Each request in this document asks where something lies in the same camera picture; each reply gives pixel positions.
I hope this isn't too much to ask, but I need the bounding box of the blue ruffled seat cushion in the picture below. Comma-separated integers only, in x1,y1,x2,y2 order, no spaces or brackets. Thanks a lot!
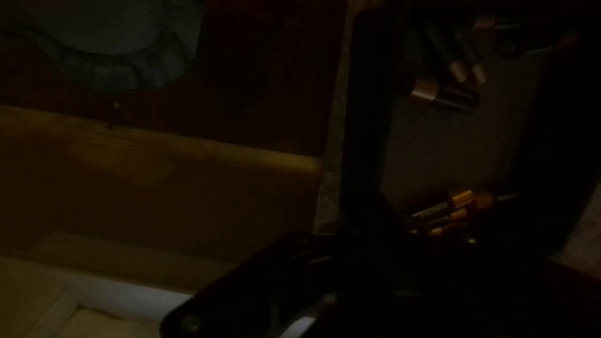
0,0,208,93

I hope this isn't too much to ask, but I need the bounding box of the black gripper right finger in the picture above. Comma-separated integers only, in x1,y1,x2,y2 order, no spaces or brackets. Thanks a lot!
387,230,601,338

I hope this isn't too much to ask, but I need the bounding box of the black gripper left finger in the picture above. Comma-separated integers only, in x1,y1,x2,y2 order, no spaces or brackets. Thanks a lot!
160,232,344,338

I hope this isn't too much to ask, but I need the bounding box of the AA battery copper top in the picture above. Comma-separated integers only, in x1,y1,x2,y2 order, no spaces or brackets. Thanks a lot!
430,18,469,85
428,192,498,239
409,187,479,222
407,78,483,117
454,25,490,89
424,205,473,232

